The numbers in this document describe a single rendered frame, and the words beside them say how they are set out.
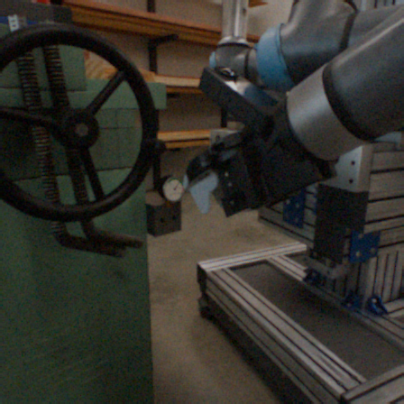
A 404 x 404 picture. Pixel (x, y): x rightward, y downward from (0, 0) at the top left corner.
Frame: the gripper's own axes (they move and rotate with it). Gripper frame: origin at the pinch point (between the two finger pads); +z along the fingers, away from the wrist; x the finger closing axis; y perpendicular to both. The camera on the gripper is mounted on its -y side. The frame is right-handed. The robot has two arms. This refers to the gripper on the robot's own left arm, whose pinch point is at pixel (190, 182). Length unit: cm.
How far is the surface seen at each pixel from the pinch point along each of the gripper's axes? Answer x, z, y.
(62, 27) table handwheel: -10.9, 2.5, -25.1
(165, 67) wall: 182, 214, -190
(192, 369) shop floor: 32, 71, 43
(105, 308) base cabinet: 0.5, 47.0, 14.2
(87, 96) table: -4.3, 14.8, -22.4
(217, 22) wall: 254, 188, -238
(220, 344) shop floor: 48, 74, 41
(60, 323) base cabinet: -10.0, 46.5, 13.9
